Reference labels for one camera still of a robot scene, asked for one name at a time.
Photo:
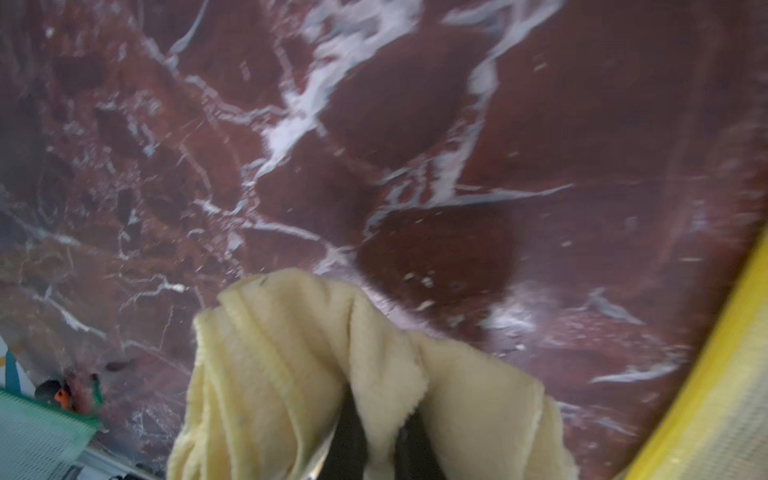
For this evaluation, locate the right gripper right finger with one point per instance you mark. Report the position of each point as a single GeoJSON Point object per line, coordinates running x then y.
{"type": "Point", "coordinates": [414, 457]}

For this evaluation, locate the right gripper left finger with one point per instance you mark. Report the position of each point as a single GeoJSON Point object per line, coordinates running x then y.
{"type": "Point", "coordinates": [347, 455]}

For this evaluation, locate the cream wiping cloth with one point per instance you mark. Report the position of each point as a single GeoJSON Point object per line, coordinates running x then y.
{"type": "Point", "coordinates": [281, 352]}

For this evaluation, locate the yellow-green mesh document bag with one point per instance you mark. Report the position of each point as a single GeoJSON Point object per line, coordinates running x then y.
{"type": "Point", "coordinates": [717, 426]}

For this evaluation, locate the green-zip clear mesh bag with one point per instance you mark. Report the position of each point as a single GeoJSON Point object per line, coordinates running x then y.
{"type": "Point", "coordinates": [39, 441]}

